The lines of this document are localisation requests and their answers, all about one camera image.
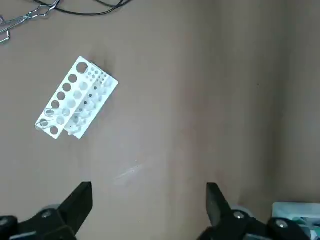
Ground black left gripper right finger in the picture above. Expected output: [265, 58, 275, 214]
[197, 182, 313, 240]

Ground metal crucible tongs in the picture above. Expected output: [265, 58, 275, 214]
[0, 0, 61, 45]

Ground green cloth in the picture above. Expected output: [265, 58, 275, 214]
[291, 216, 313, 231]

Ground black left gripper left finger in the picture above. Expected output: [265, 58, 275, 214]
[0, 181, 94, 240]

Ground white test tube rack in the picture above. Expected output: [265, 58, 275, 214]
[34, 55, 120, 140]

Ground black desk cable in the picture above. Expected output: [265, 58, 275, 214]
[32, 0, 133, 16]

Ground translucent plastic box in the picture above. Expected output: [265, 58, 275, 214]
[271, 201, 320, 240]

